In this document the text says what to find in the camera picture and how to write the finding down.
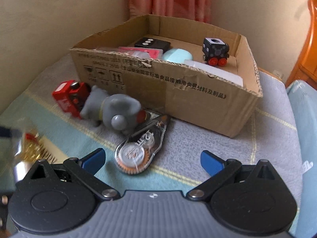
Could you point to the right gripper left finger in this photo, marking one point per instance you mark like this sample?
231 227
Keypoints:
56 198

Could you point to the pink refill card case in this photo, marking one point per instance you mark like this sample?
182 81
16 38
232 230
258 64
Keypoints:
154 53

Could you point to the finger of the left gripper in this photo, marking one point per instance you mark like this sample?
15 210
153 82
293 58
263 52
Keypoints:
10 132

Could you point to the grey elephant figure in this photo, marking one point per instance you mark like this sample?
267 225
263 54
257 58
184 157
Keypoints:
118 112

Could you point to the black toy train red wheels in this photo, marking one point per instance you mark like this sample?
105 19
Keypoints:
215 52

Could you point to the correction tape dispenser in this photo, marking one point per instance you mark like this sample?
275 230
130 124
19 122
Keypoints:
135 154

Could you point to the white plastic jar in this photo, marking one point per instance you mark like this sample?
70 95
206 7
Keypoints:
215 71

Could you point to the capsule bottle silver cap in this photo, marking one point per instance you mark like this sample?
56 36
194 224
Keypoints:
19 154

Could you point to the cardboard box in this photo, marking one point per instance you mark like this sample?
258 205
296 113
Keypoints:
183 92

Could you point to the wooden bed headboard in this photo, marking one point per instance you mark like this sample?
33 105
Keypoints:
305 67

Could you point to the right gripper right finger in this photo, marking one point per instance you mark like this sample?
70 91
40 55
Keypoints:
247 199

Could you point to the blue floral bed sheet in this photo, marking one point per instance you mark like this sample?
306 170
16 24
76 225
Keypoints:
303 102

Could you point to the black digital timer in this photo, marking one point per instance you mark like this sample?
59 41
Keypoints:
150 43

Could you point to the mint green earbud case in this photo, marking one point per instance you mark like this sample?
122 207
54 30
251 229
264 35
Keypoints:
177 55

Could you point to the wall socket plug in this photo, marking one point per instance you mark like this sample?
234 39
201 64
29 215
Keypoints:
278 74

